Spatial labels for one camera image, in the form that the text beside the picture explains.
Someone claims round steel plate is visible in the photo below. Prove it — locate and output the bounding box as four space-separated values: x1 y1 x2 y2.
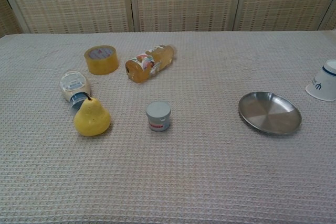
238 91 303 135

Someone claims white paper cup blue print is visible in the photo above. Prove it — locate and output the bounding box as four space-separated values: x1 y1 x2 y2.
304 59 336 102

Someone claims small grey lidded jar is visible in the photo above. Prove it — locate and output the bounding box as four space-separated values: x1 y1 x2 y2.
145 101 172 132

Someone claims orange juice bottle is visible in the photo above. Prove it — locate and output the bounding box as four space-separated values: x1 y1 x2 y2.
125 44 177 84

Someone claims woven waffle tablecloth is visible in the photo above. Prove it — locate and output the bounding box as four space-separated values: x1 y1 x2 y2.
0 30 336 224

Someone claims yellow packing tape roll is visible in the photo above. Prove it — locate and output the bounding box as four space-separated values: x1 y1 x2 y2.
83 45 119 76

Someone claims yellow pear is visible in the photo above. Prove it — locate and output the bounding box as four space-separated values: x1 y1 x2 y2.
73 95 111 137

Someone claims woven folding screen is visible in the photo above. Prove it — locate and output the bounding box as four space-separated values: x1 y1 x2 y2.
0 0 336 38

